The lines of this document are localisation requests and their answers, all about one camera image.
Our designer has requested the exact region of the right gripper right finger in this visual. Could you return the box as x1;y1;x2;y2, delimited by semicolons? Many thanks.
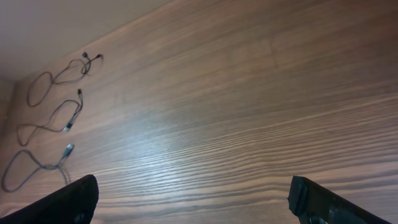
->
288;175;389;224

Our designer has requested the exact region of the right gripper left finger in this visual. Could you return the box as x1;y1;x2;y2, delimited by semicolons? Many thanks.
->
1;174;99;224

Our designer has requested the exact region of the black USB cable three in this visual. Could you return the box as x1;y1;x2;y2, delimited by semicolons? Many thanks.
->
1;143;75;194

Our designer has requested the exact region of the black USB cable two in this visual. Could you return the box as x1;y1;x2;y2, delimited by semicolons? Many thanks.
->
16;88;84;147

